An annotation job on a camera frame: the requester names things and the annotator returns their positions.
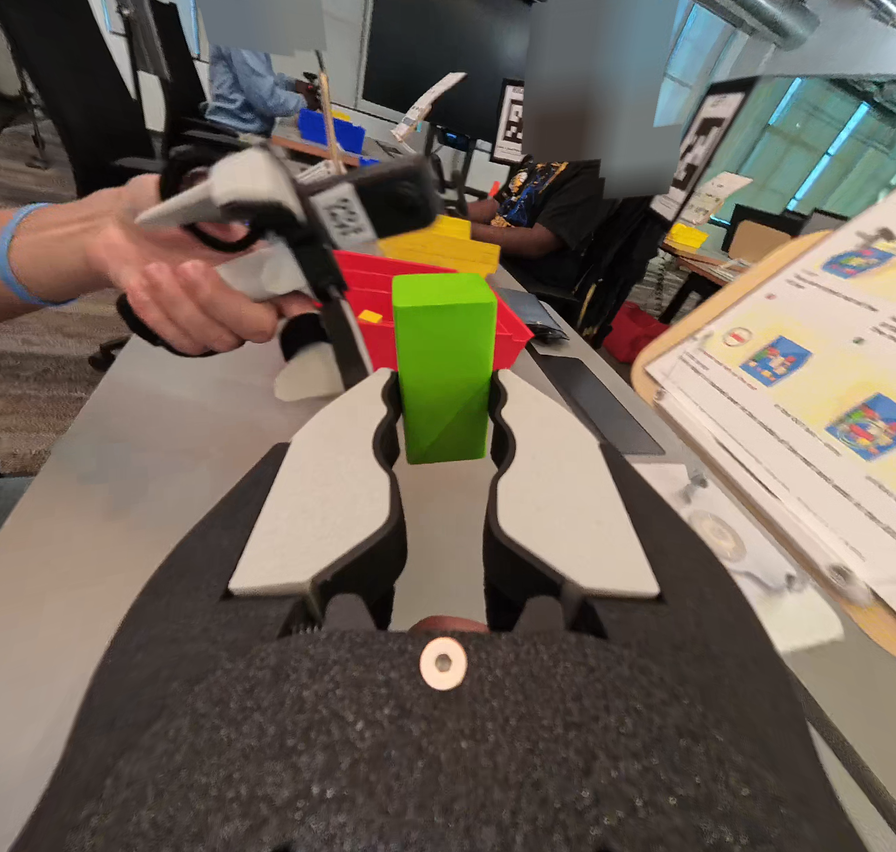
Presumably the person's left hand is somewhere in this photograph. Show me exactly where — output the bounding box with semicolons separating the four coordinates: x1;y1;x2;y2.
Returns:
87;176;330;359

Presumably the clipboard with instruction sheet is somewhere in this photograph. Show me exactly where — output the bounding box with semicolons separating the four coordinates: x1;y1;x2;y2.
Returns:
632;195;896;657

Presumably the blue plastic bin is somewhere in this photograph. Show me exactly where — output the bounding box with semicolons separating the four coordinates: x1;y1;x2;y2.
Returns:
297;108;368;154

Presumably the long green wooden block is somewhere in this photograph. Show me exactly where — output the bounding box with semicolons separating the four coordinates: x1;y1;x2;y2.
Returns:
392;274;498;464

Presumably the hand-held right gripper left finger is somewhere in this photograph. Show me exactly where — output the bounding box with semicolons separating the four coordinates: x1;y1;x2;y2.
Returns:
229;370;408;615

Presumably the black monitor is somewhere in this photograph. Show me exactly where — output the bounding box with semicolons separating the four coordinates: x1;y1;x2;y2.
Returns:
362;0;554;146

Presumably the red bag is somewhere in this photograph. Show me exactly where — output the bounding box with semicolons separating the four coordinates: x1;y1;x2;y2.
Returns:
605;304;670;364

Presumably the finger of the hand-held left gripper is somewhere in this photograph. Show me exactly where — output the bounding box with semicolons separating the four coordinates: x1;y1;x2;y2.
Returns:
273;290;375;402

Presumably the small printed marker board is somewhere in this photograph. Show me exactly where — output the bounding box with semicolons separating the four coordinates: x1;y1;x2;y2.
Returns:
492;80;527;164

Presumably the yellow plastic bin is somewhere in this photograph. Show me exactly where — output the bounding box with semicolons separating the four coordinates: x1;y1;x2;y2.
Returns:
378;216;502;278

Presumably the blue wristband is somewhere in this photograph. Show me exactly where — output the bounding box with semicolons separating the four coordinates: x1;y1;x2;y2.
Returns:
0;204;68;308

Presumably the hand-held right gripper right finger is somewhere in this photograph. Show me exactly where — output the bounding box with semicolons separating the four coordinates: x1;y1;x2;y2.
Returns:
483;370;662;611

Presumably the red plastic bin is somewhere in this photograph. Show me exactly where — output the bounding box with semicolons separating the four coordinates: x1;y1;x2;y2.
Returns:
329;249;534;374

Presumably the black office chair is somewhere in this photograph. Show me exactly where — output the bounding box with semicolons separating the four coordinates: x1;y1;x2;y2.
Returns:
0;0;166;195

